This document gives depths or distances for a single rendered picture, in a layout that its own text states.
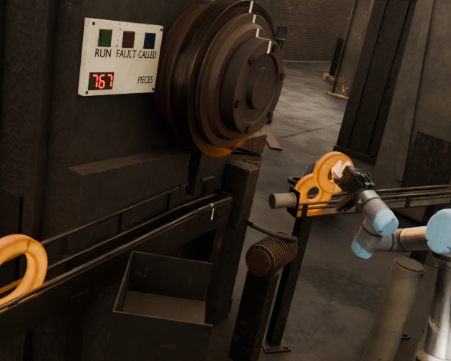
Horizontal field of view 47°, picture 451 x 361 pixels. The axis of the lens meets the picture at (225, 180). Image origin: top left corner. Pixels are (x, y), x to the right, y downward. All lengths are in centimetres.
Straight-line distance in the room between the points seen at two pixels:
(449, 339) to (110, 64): 111
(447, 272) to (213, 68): 81
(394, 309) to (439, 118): 219
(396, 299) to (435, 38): 244
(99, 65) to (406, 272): 137
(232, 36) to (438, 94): 282
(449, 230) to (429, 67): 283
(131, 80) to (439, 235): 89
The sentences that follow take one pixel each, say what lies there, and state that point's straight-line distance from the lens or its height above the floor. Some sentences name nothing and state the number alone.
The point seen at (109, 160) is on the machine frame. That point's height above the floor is 87.
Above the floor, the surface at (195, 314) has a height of 60.
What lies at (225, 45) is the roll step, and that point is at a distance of 144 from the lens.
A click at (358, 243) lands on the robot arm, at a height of 68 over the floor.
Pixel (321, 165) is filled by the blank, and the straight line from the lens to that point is 187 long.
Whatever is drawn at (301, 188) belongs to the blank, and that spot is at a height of 73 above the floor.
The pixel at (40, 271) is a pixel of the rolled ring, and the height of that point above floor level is 70.
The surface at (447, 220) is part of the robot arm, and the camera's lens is 142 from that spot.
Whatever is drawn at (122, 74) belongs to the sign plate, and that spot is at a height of 111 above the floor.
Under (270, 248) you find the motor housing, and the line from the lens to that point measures 190.
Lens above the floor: 134
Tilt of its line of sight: 19 degrees down
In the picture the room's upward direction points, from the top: 11 degrees clockwise
